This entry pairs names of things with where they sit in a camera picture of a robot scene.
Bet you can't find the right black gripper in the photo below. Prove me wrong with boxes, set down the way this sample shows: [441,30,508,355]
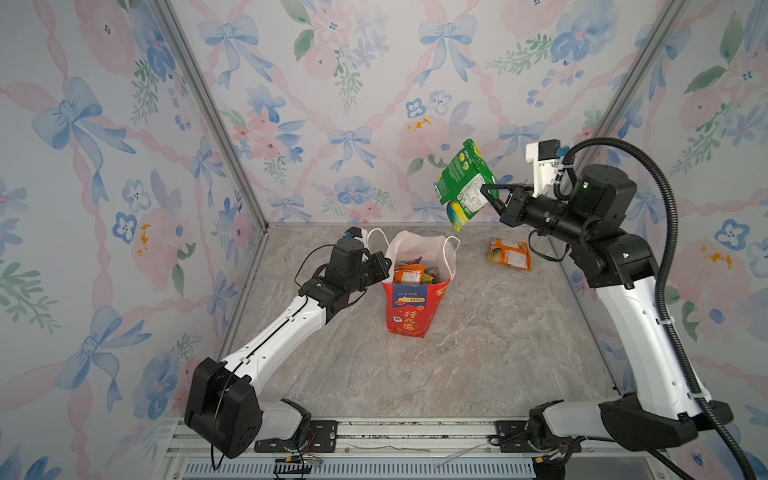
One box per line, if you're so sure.
[481,185,593,254]

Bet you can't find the green snack pack back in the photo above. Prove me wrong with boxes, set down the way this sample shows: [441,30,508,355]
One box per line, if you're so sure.
[434,139,496,231]

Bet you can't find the red paper bag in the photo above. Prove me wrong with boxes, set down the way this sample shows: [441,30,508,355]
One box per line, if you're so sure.
[383,230,461,338]

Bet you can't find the orange snack pack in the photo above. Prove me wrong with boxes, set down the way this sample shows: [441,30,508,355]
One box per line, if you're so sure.
[393,264,425,285]
[487,237,532,271]

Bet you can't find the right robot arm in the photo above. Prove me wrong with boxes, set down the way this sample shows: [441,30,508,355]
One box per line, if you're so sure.
[481,165,734,451]

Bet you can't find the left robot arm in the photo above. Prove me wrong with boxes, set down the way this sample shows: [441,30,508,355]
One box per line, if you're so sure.
[184,227,392,459]

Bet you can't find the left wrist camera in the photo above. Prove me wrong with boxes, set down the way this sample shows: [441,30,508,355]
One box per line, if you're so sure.
[344,226,365,239]

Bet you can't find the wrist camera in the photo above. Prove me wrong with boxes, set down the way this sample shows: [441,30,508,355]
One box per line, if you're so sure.
[525,139,568,198]
[344,226,365,239]

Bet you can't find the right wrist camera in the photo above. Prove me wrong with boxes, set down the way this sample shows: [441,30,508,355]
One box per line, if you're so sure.
[525,139,568,198]

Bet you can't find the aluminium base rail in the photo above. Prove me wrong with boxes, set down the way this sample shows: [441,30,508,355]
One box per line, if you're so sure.
[157,415,676,480]

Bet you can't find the black corrugated cable conduit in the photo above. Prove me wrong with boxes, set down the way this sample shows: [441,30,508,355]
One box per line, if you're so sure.
[553,137,758,480]

